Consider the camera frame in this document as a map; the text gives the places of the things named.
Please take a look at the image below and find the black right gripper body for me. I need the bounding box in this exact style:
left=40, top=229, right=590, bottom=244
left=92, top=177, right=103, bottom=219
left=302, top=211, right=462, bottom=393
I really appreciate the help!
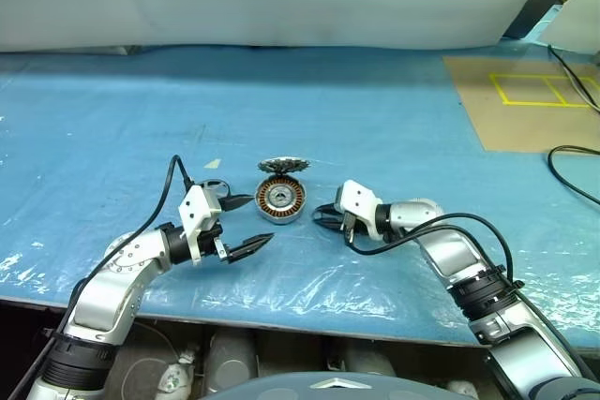
left=334, top=210, right=361, bottom=246

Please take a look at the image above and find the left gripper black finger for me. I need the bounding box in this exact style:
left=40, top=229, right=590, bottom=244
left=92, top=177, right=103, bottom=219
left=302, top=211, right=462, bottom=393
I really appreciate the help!
left=216, top=192, right=255, bottom=213
left=226, top=231, right=276, bottom=264

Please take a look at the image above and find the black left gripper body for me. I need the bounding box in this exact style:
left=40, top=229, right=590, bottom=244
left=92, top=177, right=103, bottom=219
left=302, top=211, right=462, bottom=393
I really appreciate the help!
left=201, top=222, right=233, bottom=264

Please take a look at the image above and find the round copper-wound motor stator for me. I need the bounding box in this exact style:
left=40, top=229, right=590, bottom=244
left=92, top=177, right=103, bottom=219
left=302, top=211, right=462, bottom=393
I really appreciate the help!
left=253, top=174, right=308, bottom=228

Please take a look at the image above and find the copper wound rotor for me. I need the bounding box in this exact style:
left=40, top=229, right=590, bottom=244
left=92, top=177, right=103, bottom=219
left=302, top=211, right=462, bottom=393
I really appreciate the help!
left=258, top=179, right=304, bottom=212

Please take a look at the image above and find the silver spoked toothed lid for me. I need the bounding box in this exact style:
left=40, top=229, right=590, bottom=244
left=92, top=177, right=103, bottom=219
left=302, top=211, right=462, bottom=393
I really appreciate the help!
left=257, top=156, right=312, bottom=178

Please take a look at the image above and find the blue plastic-covered table mat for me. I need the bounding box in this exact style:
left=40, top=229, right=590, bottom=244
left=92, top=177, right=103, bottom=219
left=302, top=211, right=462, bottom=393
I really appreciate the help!
left=0, top=41, right=600, bottom=350

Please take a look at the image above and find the grey rounded cylinder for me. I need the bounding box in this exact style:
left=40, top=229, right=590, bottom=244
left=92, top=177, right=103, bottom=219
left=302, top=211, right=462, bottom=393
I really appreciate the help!
left=204, top=327, right=259, bottom=393

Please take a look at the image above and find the white crumpled pouch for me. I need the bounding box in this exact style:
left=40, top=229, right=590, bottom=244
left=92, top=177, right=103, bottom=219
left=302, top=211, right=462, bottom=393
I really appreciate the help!
left=157, top=345, right=200, bottom=400

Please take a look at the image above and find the grey robot torso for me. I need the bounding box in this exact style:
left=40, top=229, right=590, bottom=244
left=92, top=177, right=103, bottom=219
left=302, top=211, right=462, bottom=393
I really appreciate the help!
left=196, top=370, right=452, bottom=400

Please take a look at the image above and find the brown cardboard sheet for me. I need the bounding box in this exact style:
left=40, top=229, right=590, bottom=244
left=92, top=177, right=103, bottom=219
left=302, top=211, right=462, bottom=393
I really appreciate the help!
left=442, top=54, right=600, bottom=154

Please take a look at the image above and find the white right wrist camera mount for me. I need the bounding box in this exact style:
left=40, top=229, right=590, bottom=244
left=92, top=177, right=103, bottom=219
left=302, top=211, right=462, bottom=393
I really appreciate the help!
left=335, top=179, right=380, bottom=241

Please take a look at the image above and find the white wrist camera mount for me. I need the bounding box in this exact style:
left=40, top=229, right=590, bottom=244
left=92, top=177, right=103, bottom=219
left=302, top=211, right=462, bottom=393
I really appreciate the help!
left=335, top=179, right=380, bottom=241
left=177, top=184, right=222, bottom=269

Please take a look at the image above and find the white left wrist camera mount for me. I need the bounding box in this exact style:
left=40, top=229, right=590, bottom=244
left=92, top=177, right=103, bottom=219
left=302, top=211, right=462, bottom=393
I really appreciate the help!
left=177, top=184, right=222, bottom=269

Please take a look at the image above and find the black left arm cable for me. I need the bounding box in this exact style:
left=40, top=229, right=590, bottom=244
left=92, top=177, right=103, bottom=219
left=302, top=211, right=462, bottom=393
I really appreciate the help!
left=54, top=154, right=195, bottom=340

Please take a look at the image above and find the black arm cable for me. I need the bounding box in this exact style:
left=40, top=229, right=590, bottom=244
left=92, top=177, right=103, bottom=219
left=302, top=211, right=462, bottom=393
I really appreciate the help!
left=54, top=154, right=195, bottom=340
left=345, top=213, right=600, bottom=376

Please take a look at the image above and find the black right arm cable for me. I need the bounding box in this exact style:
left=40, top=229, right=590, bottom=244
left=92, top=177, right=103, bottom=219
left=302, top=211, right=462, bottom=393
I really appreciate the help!
left=345, top=213, right=600, bottom=376

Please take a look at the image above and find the looping black cable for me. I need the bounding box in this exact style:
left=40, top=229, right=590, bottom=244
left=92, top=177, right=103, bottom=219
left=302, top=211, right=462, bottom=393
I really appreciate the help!
left=547, top=144, right=600, bottom=207

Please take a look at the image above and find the black and white cable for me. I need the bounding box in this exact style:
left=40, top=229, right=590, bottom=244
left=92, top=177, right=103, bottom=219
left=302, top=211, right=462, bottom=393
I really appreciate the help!
left=547, top=42, right=600, bottom=113

